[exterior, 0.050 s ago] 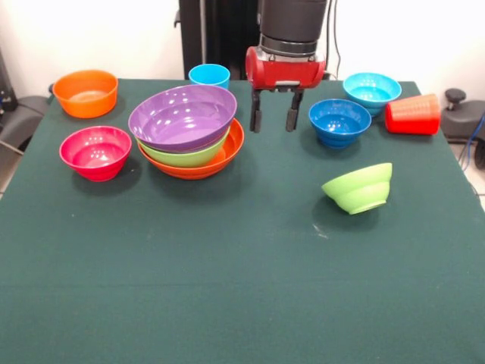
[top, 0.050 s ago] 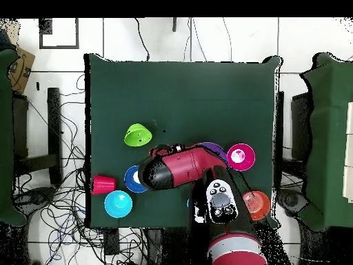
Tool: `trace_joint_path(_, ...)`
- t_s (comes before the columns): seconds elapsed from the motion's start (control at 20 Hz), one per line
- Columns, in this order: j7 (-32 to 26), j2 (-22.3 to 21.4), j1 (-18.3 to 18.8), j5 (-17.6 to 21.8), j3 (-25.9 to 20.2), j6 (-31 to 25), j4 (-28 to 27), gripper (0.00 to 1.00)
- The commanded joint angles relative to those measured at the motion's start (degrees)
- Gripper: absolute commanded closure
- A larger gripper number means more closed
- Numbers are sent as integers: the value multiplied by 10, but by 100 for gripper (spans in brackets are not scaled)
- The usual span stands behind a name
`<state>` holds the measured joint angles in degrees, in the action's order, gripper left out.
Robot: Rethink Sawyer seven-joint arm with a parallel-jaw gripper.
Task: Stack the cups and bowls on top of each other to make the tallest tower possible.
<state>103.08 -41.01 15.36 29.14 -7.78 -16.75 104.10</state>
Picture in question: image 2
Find red cup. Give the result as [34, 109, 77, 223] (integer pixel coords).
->
[91, 175, 117, 196]

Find green cloth side table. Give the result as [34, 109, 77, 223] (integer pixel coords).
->
[0, 48, 28, 227]
[299, 52, 353, 232]

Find black box on floor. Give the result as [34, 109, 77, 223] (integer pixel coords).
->
[103, 227, 120, 256]

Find grey machine base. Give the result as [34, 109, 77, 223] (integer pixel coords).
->
[276, 188, 310, 217]
[13, 186, 57, 213]

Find black cable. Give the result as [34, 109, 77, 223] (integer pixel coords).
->
[134, 18, 150, 61]

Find tangle of black cables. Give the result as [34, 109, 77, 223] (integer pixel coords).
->
[12, 74, 155, 265]

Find cardboard box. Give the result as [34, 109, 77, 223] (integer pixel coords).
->
[8, 46, 36, 95]

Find dark blue bowl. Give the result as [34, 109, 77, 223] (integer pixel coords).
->
[123, 164, 148, 194]

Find black square frame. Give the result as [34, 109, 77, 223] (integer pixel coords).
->
[39, 18, 80, 50]

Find light blue bowl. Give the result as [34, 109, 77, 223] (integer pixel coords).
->
[103, 190, 134, 219]

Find dark green tablecloth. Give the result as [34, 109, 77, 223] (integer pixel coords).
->
[83, 52, 282, 230]

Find small green bowl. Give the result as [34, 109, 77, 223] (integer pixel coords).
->
[123, 123, 153, 148]

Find black metal stand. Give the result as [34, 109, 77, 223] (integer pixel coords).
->
[274, 90, 314, 180]
[12, 87, 63, 185]

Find purple bowl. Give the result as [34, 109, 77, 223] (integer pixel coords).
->
[196, 141, 229, 163]

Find deep orange bowl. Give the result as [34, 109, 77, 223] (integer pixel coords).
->
[241, 190, 272, 222]

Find magenta bowl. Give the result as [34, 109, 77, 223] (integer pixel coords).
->
[226, 143, 256, 173]

